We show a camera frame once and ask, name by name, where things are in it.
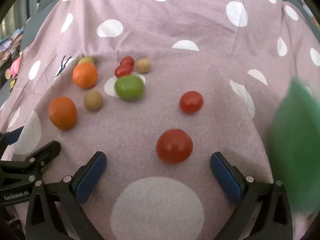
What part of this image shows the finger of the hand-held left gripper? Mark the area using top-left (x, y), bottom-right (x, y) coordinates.
top-left (0, 126), bottom-right (24, 147)
top-left (0, 141), bottom-right (62, 188)

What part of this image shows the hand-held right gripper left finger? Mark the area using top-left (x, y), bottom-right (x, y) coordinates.
top-left (25, 151), bottom-right (107, 240)

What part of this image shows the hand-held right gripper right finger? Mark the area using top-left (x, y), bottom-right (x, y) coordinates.
top-left (210, 152), bottom-right (293, 240)

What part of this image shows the orange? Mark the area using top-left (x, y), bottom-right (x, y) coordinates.
top-left (48, 97), bottom-right (78, 131)
top-left (72, 62), bottom-right (98, 90)

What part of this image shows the large red tomato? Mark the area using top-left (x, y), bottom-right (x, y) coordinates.
top-left (156, 129), bottom-right (194, 164)

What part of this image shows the green plastic plate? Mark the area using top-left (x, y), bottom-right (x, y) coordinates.
top-left (266, 76), bottom-right (320, 215)

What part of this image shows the green round fruit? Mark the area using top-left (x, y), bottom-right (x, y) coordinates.
top-left (114, 75), bottom-right (145, 102)

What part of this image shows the yellow-green fruit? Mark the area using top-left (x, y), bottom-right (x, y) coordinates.
top-left (77, 56), bottom-right (95, 66)

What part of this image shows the pink toy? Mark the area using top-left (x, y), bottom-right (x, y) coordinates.
top-left (9, 57), bottom-right (22, 77)

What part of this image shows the small yellow fruit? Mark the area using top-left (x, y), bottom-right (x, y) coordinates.
top-left (83, 90), bottom-right (104, 112)

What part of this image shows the small red tomato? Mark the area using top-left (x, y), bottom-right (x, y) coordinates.
top-left (115, 64), bottom-right (134, 78)
top-left (120, 56), bottom-right (135, 67)

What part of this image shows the pink polka dot blanket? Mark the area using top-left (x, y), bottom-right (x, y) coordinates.
top-left (0, 0), bottom-right (320, 240)

